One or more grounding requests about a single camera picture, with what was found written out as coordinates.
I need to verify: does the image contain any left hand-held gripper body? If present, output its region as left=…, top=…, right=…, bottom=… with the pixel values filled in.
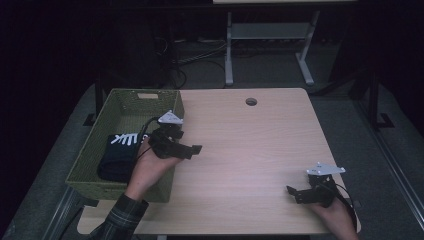
left=148, top=110, right=192, bottom=160

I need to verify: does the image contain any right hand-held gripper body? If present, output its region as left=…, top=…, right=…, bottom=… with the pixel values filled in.
left=295, top=162, right=346, bottom=208

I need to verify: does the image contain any blue shirt with white print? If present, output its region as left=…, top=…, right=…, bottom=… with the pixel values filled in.
left=97, top=132, right=151, bottom=184

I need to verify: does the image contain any white metal stand frame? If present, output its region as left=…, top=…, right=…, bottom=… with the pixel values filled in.
left=224, top=11, right=321, bottom=87

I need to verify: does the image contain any black metal post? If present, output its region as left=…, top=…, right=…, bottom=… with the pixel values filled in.
left=368, top=71, right=395, bottom=130

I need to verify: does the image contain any aluminium floor rail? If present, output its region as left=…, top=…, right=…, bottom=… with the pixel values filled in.
left=353, top=99, right=424, bottom=231
left=43, top=186, right=99, bottom=240

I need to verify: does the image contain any green woven basket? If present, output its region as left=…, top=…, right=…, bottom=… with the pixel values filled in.
left=65, top=88, right=185, bottom=203

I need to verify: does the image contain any bundle of floor cables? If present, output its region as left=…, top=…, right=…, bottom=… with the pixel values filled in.
left=156, top=36, right=228, bottom=89

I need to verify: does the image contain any person's right hand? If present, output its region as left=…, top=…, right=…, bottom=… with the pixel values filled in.
left=308, top=198, right=360, bottom=240

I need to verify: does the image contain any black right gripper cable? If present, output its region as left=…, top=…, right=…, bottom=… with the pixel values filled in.
left=333, top=182, right=358, bottom=231

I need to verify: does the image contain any person's left hand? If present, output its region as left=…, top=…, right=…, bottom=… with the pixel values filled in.
left=124, top=137, right=183, bottom=202

